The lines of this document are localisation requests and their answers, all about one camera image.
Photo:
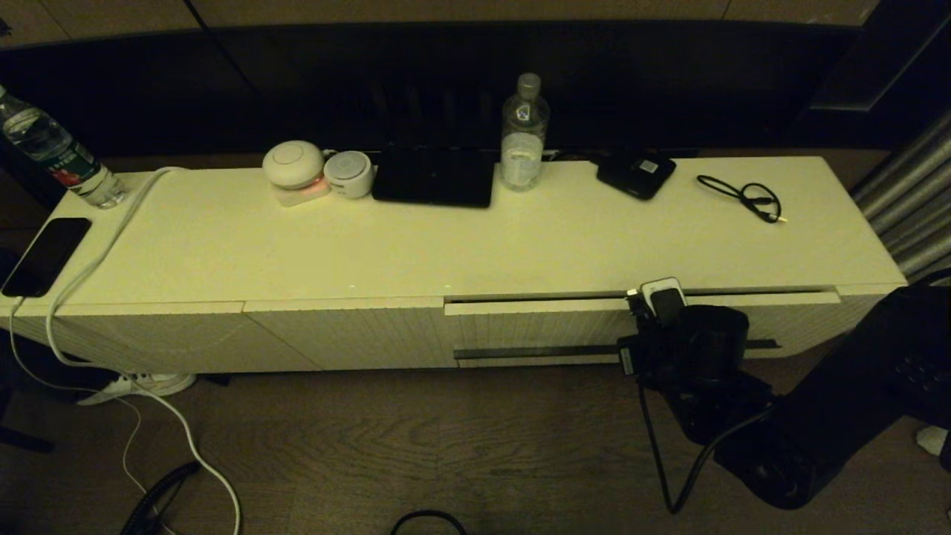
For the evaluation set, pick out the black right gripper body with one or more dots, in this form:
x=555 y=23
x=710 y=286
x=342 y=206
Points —
x=646 y=334

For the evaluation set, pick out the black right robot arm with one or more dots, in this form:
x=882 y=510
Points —
x=839 y=401

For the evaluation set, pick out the white low cabinet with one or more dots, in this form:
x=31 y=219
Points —
x=297 y=245

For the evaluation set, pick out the small black box with label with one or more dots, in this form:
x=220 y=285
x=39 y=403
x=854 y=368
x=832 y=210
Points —
x=637 y=174

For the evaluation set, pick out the clear bottle with grey cap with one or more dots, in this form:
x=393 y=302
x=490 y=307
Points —
x=524 y=141

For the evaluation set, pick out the black flat set-top box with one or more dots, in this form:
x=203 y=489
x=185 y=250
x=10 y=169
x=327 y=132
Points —
x=435 y=178

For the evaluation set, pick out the grey curtain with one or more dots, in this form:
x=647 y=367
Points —
x=906 y=215

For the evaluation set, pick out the small white round speaker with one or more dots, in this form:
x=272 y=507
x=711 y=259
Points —
x=348 y=173

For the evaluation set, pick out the white dome device pink base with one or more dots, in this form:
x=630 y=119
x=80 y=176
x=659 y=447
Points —
x=293 y=165

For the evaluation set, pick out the white sneaker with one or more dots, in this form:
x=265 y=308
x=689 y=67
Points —
x=148 y=385

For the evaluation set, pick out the person leg in dark trousers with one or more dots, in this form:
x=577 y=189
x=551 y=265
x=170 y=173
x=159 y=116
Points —
x=44 y=375

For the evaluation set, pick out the black smartphone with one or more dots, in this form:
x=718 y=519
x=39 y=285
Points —
x=46 y=256

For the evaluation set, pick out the water bottle with green label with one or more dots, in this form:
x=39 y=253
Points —
x=52 y=152

